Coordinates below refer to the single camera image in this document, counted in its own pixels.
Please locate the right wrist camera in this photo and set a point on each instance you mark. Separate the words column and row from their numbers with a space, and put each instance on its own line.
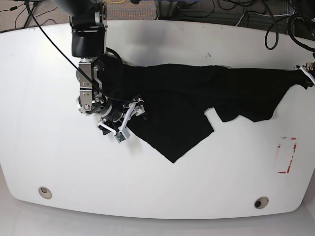
column 122, row 135

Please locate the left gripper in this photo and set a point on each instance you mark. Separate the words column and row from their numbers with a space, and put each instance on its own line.
column 309, row 70

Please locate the left table grommet hole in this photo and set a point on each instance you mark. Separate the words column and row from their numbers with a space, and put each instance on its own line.
column 45, row 193

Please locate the table grommet hole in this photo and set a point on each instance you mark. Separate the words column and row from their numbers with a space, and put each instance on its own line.
column 45, row 193
column 261, row 202

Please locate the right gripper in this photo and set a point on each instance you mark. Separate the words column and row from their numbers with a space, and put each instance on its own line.
column 113, row 114

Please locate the black tripod stand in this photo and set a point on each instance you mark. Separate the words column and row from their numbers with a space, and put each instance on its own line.
column 32, row 5

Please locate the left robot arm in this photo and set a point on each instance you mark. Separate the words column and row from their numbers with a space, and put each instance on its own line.
column 305, row 11

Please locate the right table grommet hole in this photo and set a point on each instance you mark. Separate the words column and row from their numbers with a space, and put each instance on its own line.
column 261, row 202

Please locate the red tape rectangle marking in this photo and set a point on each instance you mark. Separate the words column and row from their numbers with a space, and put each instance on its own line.
column 285, row 154

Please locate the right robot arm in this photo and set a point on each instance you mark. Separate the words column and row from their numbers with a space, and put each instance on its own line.
column 88, row 21

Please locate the black graphic t-shirt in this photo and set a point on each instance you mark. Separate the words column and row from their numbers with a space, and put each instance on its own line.
column 177, row 96

